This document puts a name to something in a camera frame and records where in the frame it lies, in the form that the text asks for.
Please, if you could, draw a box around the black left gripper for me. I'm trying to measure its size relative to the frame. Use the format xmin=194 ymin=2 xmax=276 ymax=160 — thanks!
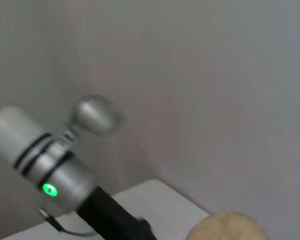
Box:
xmin=77 ymin=186 xmax=157 ymax=240

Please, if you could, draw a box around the round beige egg yolk pastry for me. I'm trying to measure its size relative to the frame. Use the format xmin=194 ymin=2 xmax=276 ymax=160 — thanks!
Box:
xmin=186 ymin=211 xmax=268 ymax=240

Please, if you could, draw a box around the left gripper cable with plug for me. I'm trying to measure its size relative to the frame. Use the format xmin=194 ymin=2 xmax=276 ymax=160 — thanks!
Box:
xmin=38 ymin=208 xmax=96 ymax=237

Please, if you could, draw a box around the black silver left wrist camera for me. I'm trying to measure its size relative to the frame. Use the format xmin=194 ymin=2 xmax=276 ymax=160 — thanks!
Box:
xmin=68 ymin=94 xmax=126 ymax=141

